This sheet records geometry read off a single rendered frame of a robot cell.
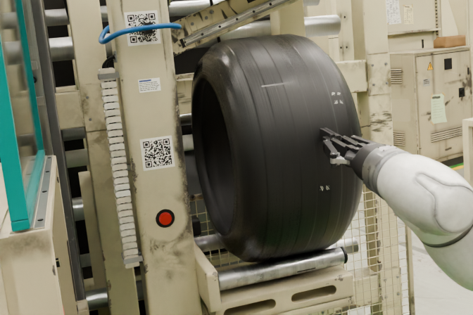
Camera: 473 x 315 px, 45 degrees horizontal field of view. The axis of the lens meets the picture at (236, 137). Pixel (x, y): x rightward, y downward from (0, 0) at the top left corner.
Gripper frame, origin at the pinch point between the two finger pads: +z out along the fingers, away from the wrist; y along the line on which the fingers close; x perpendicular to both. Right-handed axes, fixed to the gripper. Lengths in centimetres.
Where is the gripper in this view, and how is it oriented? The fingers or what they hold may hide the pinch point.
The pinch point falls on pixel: (329, 138)
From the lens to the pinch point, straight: 121.4
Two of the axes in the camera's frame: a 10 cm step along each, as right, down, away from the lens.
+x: 0.5, 9.6, 2.9
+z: -3.0, -2.6, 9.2
